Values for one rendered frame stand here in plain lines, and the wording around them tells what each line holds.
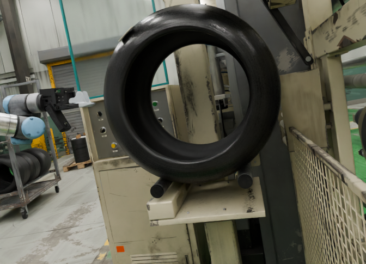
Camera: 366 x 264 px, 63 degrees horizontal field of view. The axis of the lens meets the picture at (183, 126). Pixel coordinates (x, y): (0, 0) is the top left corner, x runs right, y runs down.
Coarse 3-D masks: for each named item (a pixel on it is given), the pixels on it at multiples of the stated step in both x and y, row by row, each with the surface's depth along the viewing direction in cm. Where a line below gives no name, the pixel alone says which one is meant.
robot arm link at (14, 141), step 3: (12, 138) 111; (15, 138) 111; (18, 138) 111; (21, 138) 109; (12, 141) 111; (15, 141) 111; (18, 141) 111; (21, 141) 111; (24, 141) 112; (27, 141) 113; (30, 141) 114; (15, 144) 112; (18, 144) 112
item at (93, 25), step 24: (72, 0) 169; (96, 0) 167; (120, 0) 164; (144, 0) 161; (72, 24) 171; (96, 24) 168; (120, 24) 166; (72, 48) 173; (96, 48) 170; (96, 72) 172; (96, 96) 173
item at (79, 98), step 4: (80, 92) 108; (76, 96) 108; (80, 96) 108; (72, 100) 108; (76, 100) 108; (80, 100) 108; (84, 100) 108; (80, 104) 107; (84, 104) 108; (88, 104) 108; (92, 104) 108
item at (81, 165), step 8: (80, 136) 737; (72, 144) 688; (80, 144) 687; (80, 152) 687; (88, 152) 707; (72, 160) 751; (80, 160) 688; (88, 160) 701; (64, 168) 683; (80, 168) 686
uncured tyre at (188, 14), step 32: (128, 32) 94; (160, 32) 89; (192, 32) 114; (224, 32) 85; (256, 32) 88; (128, 64) 92; (160, 64) 121; (256, 64) 85; (128, 96) 118; (256, 96) 86; (128, 128) 94; (160, 128) 122; (256, 128) 87; (160, 160) 94; (192, 160) 118; (224, 160) 90
